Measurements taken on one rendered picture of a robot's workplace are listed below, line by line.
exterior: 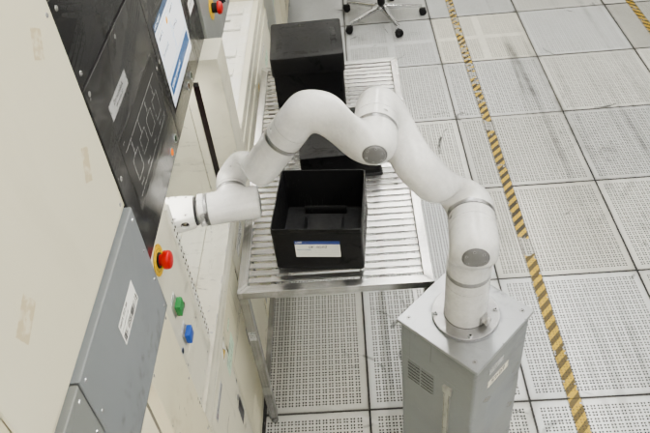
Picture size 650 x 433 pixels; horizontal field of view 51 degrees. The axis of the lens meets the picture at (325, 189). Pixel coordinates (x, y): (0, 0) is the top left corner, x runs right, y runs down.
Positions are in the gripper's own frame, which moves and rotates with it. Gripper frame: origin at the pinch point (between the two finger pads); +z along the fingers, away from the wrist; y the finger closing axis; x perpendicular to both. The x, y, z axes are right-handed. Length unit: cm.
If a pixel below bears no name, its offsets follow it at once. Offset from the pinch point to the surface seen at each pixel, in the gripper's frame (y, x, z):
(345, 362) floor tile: 29, -119, -50
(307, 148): 61, -33, -47
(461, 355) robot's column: -26, -43, -79
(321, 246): 12, -33, -46
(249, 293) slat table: 7.4, -43.0, -22.2
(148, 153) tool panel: -19.9, 34.9, -13.1
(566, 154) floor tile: 134, -119, -184
